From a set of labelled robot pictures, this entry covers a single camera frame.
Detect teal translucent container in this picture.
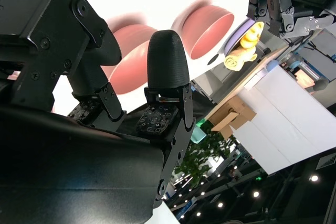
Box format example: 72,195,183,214
190,119,208,143

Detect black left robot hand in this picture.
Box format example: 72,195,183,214
246,0,336,39

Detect orange lit monitor screen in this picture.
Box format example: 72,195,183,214
293,68,317,90

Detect green leafy plant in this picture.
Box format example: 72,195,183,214
174,120,232,190

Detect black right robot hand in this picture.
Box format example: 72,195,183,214
0,0,197,224

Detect purple plate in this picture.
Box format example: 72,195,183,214
223,18,257,57

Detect large white box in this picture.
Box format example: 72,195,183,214
235,65,336,175

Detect brown cardboard box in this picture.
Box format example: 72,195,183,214
211,95,257,141

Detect yellow rolled bread toy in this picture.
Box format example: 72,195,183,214
223,47,259,72

